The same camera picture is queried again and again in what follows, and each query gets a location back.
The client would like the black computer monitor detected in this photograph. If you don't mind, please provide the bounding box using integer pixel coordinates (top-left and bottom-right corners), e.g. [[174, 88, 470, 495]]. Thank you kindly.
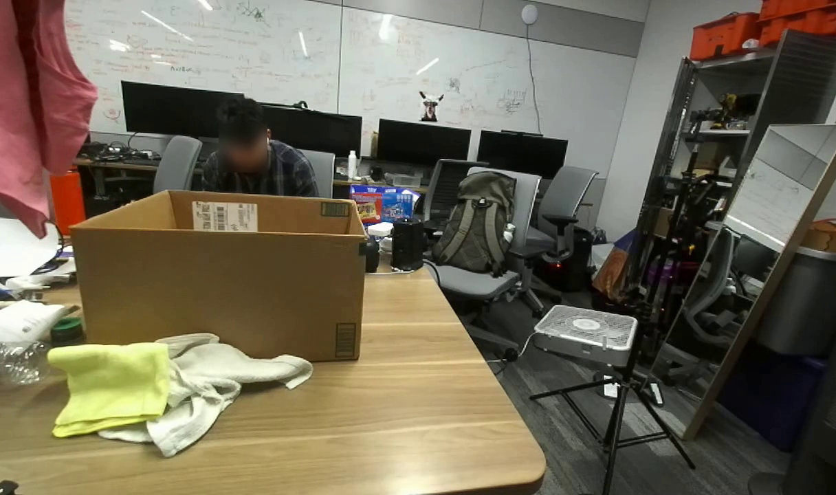
[[375, 118, 474, 168], [118, 81, 247, 137], [475, 130, 569, 183], [250, 103, 366, 161]]

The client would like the white paper sheet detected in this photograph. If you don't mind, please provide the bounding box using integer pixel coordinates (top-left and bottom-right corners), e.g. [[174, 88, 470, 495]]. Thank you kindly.
[[0, 214, 65, 284]]

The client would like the pink shirt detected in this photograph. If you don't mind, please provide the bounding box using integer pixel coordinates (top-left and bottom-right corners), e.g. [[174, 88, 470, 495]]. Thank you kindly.
[[0, 0, 102, 240]]

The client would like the metal shelf rack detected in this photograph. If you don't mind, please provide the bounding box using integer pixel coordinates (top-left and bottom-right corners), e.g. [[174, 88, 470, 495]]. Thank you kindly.
[[632, 31, 836, 370]]

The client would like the orange cylinder bottle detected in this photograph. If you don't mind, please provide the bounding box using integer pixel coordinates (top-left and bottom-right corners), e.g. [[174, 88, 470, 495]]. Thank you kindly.
[[46, 168, 90, 242]]

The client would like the gray green backpack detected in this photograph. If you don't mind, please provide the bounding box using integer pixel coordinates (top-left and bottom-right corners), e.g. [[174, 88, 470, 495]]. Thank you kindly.
[[431, 170, 520, 276]]

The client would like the brown cardboard box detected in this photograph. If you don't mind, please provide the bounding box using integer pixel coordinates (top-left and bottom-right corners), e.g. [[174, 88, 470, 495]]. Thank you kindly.
[[68, 187, 368, 364]]

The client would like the orange item on bin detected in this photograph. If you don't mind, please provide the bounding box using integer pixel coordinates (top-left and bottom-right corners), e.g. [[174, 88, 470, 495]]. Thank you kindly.
[[800, 217, 836, 256]]

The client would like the orange brown floor bag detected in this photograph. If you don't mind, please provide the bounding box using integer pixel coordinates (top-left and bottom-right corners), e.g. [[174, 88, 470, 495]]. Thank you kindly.
[[589, 229, 644, 297]]

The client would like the wall whiteboard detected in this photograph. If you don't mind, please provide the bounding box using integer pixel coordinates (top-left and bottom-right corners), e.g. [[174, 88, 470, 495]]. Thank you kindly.
[[64, 0, 640, 176]]

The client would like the black cup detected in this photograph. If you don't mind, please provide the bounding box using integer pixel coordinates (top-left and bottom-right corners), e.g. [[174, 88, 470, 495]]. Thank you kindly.
[[388, 217, 431, 276]]

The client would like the yellow cloth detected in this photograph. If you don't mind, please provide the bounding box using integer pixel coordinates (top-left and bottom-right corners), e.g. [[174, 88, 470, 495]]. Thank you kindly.
[[45, 341, 175, 440]]

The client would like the black tripod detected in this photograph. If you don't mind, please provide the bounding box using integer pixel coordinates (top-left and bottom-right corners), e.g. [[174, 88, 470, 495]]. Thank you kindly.
[[526, 173, 702, 495]]

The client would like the white knitted towel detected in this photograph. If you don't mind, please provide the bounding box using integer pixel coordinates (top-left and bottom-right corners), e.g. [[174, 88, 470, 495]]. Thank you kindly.
[[97, 331, 316, 459]]

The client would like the dark blue bin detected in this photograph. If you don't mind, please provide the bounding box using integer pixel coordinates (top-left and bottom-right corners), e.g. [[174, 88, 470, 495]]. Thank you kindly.
[[717, 344, 830, 455]]

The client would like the gray office chair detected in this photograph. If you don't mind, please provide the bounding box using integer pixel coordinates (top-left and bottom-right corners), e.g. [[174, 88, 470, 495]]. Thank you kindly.
[[152, 136, 207, 196], [526, 162, 606, 278], [430, 166, 547, 320], [292, 146, 340, 202]]

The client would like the cluttered dark desk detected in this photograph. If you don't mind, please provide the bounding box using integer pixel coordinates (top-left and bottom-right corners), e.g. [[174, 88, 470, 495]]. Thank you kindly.
[[71, 136, 163, 217]]

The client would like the orange storage bin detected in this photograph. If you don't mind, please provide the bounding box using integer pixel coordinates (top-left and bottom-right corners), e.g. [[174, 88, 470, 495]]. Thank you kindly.
[[687, 12, 767, 63], [756, 0, 836, 49]]

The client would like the small wall figurine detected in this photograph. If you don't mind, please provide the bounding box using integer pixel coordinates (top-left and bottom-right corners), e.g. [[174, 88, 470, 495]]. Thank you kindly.
[[416, 88, 449, 125]]

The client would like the green tape roll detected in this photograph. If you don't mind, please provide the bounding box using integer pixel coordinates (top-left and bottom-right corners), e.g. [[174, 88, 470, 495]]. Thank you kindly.
[[49, 309, 89, 341]]

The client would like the gray trash bin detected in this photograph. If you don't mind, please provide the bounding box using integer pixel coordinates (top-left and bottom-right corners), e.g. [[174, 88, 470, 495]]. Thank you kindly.
[[753, 245, 836, 364]]

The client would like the blue product box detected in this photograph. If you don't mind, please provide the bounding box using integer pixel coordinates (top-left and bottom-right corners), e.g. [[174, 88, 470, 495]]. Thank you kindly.
[[347, 184, 420, 227]]

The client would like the seated person in plaid shirt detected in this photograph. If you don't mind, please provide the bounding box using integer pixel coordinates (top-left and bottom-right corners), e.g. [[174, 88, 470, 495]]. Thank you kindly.
[[190, 104, 318, 199]]

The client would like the white plastic floor box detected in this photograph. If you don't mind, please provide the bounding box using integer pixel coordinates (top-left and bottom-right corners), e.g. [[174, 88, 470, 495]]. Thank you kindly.
[[531, 302, 640, 370]]

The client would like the black mesh office chair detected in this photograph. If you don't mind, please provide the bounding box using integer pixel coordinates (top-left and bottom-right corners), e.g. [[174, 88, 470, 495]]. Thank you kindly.
[[423, 157, 481, 227]]

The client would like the clear plastic bag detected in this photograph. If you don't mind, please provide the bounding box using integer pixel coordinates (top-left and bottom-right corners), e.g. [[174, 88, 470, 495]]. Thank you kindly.
[[0, 300, 71, 389]]

